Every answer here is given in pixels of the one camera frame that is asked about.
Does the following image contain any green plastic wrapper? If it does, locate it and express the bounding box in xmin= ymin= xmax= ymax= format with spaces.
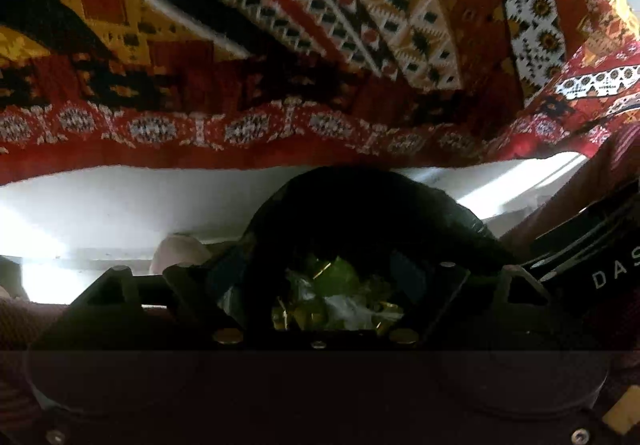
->
xmin=272 ymin=257 xmax=404 ymax=333

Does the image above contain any red patterned tablecloth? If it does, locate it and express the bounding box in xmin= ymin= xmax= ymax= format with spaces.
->
xmin=1 ymin=0 xmax=639 ymax=183

